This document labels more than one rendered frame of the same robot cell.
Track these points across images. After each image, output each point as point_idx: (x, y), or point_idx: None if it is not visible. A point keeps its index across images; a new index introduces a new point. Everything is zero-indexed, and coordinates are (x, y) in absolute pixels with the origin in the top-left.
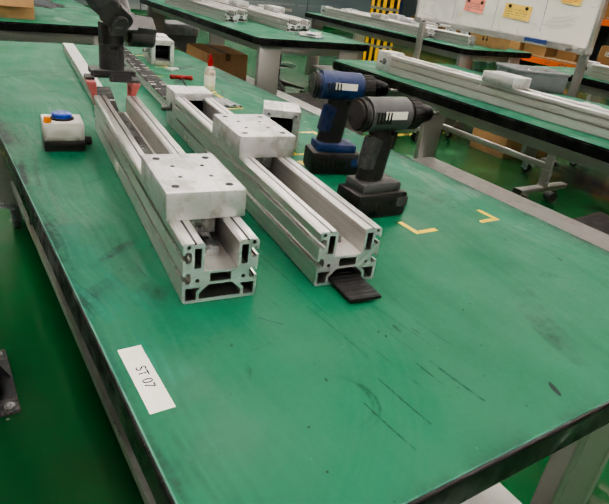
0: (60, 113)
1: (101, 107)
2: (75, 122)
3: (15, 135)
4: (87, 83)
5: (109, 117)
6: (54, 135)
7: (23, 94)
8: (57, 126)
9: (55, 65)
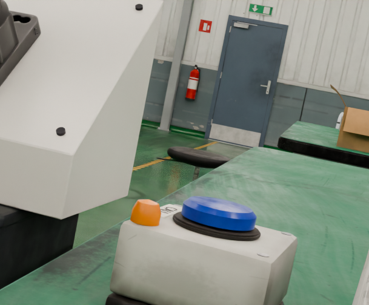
0: (210, 204)
1: None
2: (245, 249)
3: (106, 261)
4: None
5: None
6: (148, 279)
7: (263, 205)
8: (168, 245)
9: None
